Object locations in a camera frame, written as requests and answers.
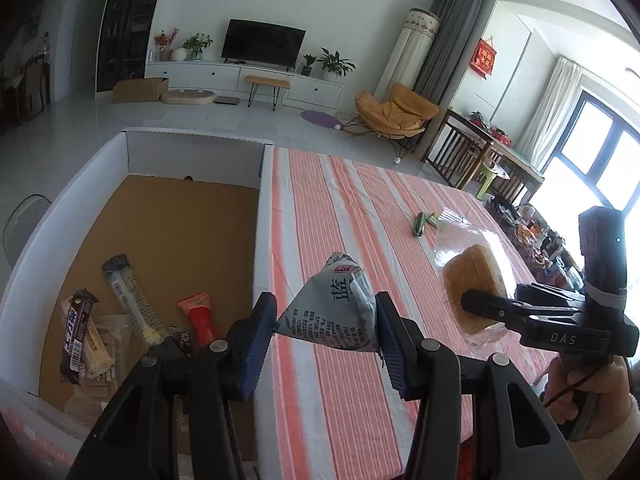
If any wooden dining table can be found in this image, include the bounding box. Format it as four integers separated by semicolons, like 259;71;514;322
447;107;546;206

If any cluttered pile of goods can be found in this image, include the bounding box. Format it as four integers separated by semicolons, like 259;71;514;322
487;195;586;291

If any red snack packet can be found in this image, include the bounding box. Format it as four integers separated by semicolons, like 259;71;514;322
176;294;223;348

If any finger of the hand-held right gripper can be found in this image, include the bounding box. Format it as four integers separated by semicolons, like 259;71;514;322
460;287;582;333
515;282;587;305

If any wooden dining chair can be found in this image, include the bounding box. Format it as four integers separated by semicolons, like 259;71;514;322
425;109;493;188

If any bread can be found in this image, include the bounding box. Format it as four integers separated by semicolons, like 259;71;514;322
432;207;521;348

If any orange lounge chair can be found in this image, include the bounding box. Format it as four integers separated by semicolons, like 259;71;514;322
342;82;441;153

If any brown chocolate bar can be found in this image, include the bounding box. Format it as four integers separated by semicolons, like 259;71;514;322
59;290;101;386

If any green potted plant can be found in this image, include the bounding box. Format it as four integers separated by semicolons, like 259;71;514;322
182;32;215;62

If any white curtain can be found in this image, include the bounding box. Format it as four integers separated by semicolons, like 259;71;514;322
515;56;583;171

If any white cardboard box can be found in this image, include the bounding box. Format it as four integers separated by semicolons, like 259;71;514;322
0;127;275;480

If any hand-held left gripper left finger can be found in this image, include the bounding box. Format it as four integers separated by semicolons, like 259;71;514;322
65;291;278;480

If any clear plastic chair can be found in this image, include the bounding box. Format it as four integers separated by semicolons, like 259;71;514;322
2;194;53;268

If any white television cabinet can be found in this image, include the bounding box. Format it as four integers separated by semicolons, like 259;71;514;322
145;59;345;111

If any brown roll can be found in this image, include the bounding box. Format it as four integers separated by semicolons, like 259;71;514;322
101;254;168;346

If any green snack packet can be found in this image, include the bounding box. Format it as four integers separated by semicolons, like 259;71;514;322
412;211;441;237

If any wooden bench with metal legs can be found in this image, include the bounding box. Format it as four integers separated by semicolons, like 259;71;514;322
244;75;292;112

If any grey curtain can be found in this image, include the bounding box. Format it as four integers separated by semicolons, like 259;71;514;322
412;0;486;111

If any person's right hand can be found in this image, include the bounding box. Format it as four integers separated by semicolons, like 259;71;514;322
542;355;633;434

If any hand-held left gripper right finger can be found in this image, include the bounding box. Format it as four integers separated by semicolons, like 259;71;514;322
374;291;583;480

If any beige cat scratcher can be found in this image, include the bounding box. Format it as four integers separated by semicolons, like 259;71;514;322
161;88;217;107

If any orange striped tablecloth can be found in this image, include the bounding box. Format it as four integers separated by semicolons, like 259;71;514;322
252;147;566;480

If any window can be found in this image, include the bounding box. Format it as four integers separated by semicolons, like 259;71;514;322
537;87;640;281

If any purple floor mat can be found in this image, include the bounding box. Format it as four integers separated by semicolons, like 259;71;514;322
300;110;341;130

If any pale yellow cake packet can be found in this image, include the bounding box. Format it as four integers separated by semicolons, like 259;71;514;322
62;297;131;401

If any brown cardboard box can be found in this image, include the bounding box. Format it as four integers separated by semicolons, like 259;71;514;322
112;77;171;104

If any grey triangular snack packet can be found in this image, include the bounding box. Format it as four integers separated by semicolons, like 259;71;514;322
274;252;383;361

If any green stool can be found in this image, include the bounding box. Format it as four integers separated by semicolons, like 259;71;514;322
475;162;511;200

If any dark glass cabinet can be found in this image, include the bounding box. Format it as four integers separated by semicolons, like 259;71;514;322
96;0;171;93

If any red wall hanging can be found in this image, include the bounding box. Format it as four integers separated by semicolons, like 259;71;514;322
470;37;497;79

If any person's right forearm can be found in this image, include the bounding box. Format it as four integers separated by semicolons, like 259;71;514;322
590;390;640;480

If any black television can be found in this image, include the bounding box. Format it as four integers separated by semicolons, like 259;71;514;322
221;19;307;72

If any leafy plant in white pot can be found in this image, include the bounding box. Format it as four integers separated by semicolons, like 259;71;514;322
316;47;357;82

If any red flower plant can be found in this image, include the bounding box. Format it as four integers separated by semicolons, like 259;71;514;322
154;27;180;62

